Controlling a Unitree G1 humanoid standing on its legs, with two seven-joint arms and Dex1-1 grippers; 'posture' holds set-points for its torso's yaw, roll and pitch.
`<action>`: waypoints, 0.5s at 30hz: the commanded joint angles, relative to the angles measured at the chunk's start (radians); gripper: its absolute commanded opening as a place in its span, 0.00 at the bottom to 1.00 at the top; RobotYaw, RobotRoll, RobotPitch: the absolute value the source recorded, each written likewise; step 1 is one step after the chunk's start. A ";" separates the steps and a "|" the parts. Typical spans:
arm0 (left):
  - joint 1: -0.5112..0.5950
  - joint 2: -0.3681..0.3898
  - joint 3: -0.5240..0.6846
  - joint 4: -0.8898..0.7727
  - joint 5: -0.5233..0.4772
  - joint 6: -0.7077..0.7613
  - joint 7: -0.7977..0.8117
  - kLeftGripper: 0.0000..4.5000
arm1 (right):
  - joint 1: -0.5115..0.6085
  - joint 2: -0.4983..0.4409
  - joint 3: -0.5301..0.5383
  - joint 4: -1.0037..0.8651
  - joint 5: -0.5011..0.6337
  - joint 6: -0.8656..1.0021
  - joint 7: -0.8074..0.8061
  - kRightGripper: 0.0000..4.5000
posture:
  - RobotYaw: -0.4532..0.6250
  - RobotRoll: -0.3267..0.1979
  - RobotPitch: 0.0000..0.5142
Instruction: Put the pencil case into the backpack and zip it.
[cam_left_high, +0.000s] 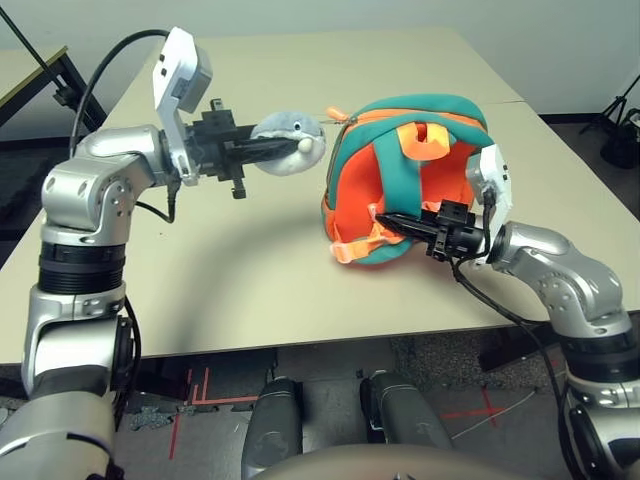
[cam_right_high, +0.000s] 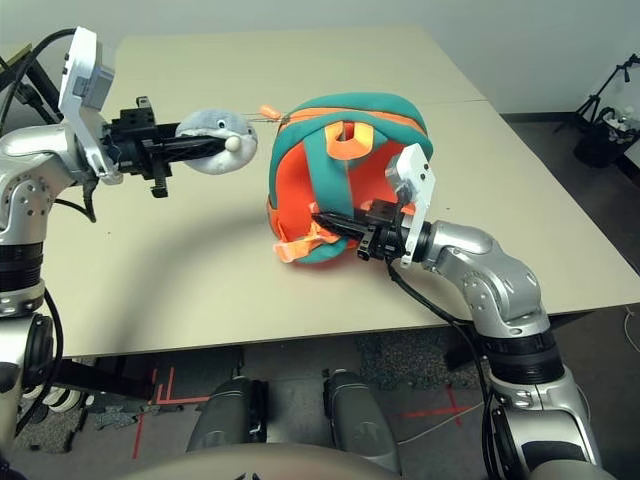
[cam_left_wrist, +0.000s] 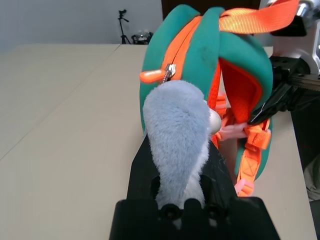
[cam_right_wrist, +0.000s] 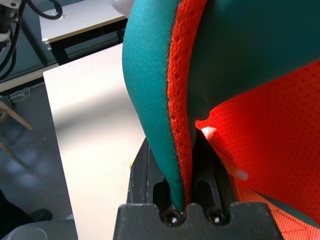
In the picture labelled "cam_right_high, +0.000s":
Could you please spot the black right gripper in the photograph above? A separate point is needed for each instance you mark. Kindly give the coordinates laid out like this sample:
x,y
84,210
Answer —
x,y
382,235

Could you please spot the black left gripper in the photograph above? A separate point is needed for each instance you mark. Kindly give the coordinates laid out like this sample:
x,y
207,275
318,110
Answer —
x,y
135,145

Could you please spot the grey white plush toy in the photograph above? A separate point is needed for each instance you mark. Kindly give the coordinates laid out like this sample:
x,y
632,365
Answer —
x,y
225,160

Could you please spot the orange and teal backpack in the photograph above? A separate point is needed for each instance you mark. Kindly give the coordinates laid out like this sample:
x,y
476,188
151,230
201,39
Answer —
x,y
295,185

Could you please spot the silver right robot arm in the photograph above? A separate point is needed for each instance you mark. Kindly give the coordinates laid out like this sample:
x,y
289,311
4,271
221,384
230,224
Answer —
x,y
505,295

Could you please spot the black table leg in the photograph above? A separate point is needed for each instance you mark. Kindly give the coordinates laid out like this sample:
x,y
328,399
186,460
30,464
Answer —
x,y
462,350

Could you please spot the black pole with clamp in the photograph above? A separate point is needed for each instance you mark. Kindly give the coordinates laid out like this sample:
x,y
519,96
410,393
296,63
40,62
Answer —
x,y
26,95

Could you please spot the grey right robot leg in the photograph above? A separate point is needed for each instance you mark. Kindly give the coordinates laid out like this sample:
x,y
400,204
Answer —
x,y
360,420

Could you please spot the grey robot leg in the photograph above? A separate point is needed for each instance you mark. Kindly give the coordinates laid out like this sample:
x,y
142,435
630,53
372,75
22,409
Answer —
x,y
225,420
360,420

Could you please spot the grey left robot leg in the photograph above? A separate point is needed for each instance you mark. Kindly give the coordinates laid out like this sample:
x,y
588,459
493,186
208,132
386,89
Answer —
x,y
225,420

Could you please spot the beige robot torso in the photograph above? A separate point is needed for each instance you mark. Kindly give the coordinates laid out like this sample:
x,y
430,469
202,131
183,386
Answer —
x,y
260,465

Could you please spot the black bin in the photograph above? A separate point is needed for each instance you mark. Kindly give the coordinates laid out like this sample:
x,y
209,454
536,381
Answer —
x,y
597,145

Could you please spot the grey foam mat piece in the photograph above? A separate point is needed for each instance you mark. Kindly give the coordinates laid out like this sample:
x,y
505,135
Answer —
x,y
117,419

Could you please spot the white striped shoes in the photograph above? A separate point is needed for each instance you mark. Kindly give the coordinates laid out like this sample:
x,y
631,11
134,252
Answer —
x,y
60,400

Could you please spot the black tripod stand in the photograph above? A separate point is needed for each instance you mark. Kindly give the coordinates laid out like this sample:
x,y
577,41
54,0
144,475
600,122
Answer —
x,y
597,95

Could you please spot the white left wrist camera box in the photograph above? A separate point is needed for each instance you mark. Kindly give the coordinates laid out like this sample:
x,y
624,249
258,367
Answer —
x,y
82,75

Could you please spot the beige side table black frame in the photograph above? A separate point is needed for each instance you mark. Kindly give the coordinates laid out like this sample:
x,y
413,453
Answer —
x,y
47,95

